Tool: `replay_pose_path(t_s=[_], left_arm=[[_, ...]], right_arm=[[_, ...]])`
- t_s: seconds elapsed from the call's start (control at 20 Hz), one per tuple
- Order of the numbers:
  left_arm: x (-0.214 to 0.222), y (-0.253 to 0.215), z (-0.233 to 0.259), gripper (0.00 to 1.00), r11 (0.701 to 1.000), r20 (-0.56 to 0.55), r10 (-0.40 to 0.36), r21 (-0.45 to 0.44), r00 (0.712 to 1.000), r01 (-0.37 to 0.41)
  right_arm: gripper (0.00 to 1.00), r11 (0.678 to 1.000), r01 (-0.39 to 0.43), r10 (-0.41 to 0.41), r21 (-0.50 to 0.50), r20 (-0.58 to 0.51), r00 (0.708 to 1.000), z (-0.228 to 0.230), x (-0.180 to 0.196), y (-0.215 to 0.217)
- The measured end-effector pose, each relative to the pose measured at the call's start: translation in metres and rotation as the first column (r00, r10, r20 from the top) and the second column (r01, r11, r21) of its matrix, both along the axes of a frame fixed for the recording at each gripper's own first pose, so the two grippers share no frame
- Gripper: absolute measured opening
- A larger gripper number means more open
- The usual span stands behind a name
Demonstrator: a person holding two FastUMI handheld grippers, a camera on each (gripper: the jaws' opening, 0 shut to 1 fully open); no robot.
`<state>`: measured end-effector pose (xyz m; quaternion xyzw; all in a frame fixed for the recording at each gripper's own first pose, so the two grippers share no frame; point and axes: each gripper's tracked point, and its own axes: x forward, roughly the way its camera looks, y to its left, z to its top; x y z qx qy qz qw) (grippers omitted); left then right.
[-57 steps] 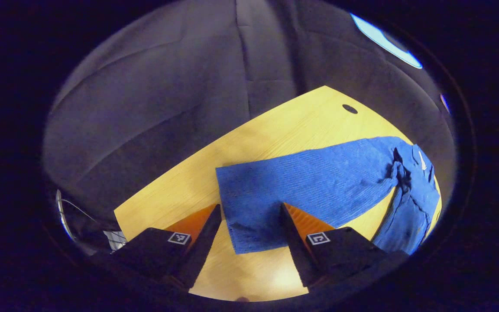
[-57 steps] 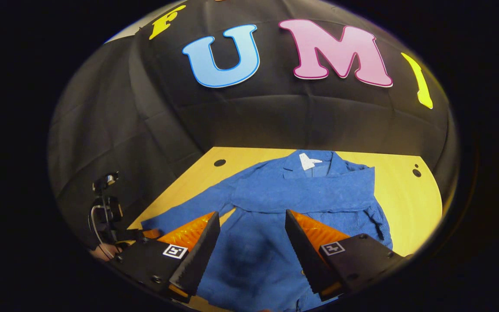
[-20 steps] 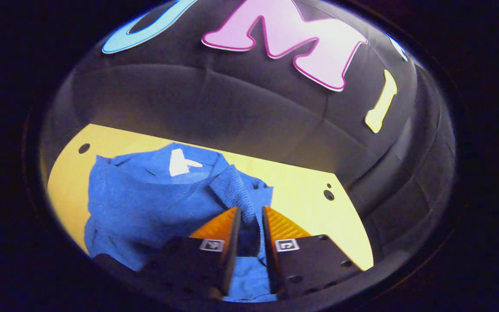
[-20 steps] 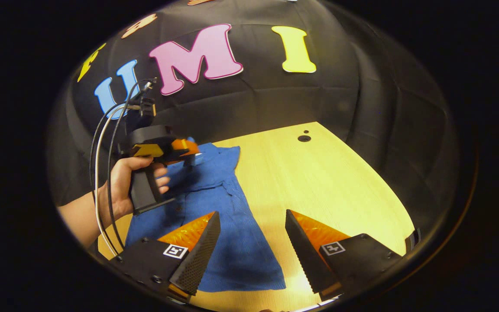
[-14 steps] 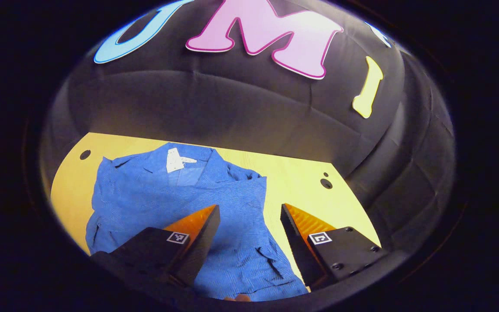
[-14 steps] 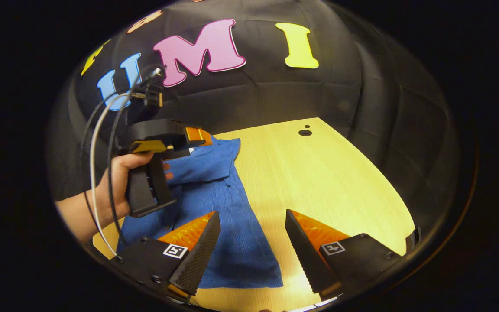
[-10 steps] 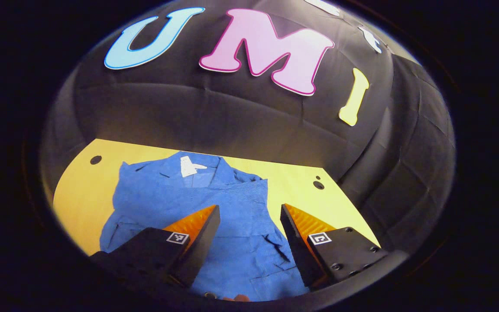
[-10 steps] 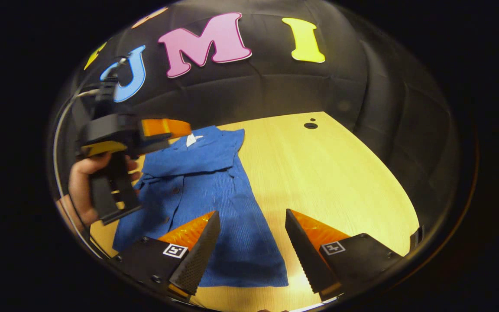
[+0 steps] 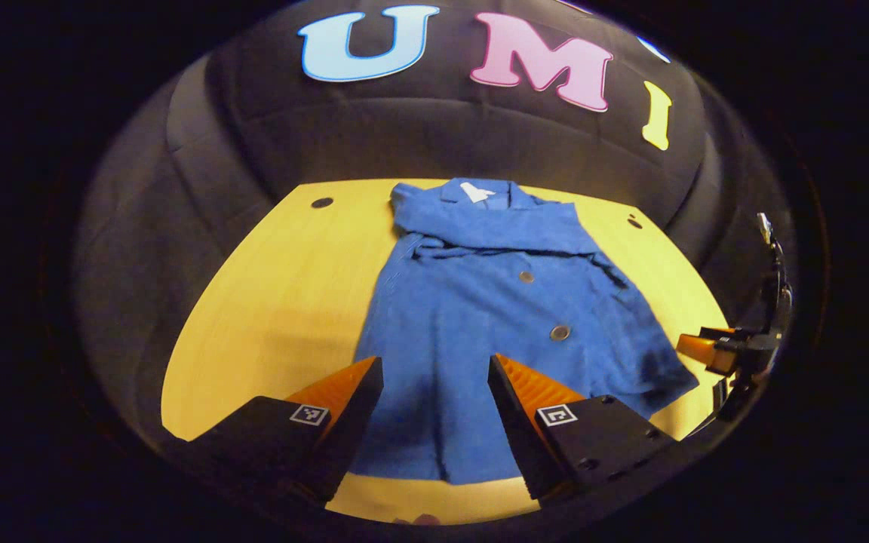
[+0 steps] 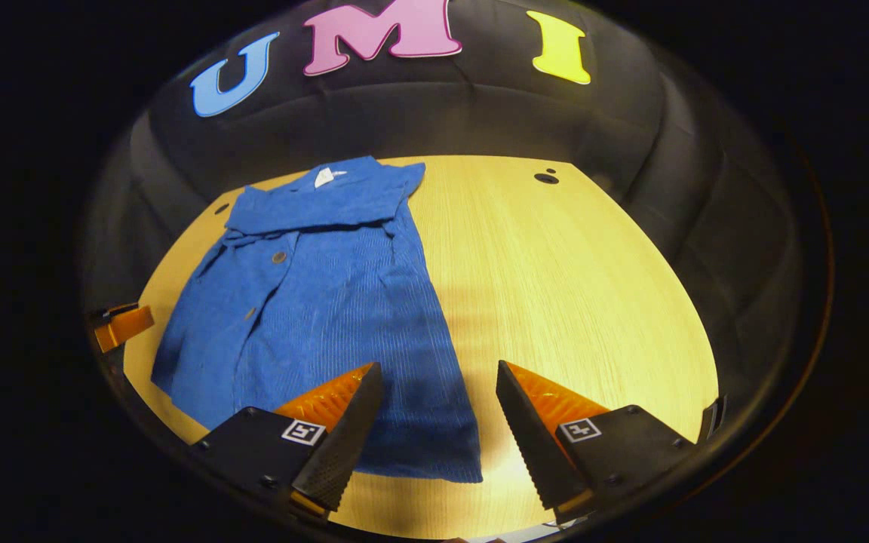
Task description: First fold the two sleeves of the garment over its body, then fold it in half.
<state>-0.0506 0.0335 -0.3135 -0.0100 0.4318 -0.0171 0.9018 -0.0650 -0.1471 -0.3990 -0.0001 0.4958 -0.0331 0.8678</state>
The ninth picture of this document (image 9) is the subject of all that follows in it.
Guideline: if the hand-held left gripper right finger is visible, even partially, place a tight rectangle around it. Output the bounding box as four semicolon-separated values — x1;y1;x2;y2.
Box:
488;353;680;502

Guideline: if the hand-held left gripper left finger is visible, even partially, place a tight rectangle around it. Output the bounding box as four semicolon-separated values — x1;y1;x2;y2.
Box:
163;356;385;506

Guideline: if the blue button shirt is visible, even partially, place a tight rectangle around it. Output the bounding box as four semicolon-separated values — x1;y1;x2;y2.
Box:
348;177;701;485

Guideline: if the black backdrop cloth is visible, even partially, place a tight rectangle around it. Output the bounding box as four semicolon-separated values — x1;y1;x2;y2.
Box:
76;0;794;446

